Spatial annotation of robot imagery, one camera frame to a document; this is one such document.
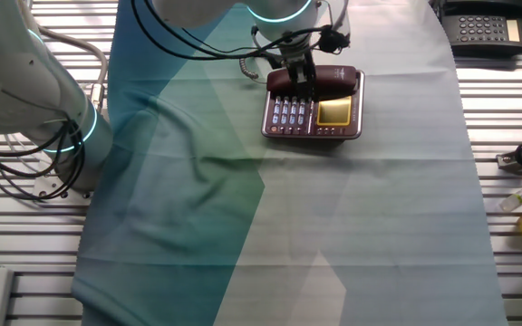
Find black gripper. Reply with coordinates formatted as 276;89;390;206
280;43;320;103

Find maroon telephone handset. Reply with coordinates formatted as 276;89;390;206
266;64;361;97

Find grey robot base conduit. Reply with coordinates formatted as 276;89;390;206
34;24;110;115

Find maroon telephone base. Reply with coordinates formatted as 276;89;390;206
260;69;366;140

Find black desk telephone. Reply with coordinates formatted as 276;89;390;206
427;0;522;60

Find blue green patterned tablecloth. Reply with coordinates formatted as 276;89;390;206
71;0;509;326

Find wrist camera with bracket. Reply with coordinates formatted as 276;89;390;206
317;24;352;56

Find grey coiled handset cord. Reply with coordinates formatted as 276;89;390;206
238;24;285;82

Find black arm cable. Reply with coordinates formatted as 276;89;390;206
130;0;334;62

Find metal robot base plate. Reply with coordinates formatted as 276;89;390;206
30;171;95;204

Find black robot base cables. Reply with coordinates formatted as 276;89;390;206
0;118;86;203

